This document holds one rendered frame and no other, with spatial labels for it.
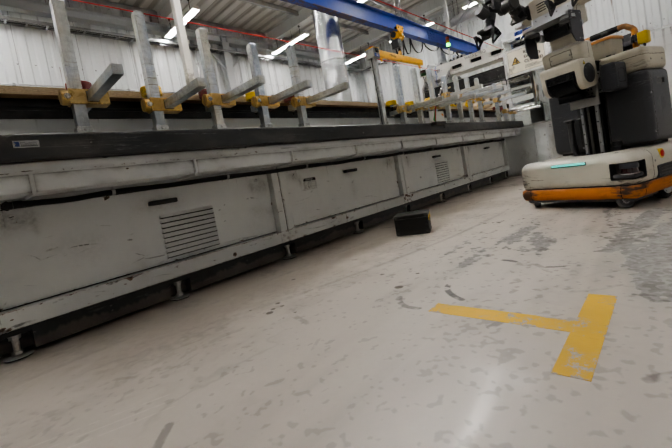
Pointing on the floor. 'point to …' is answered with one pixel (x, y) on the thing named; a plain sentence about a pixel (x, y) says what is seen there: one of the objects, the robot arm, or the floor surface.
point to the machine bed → (198, 216)
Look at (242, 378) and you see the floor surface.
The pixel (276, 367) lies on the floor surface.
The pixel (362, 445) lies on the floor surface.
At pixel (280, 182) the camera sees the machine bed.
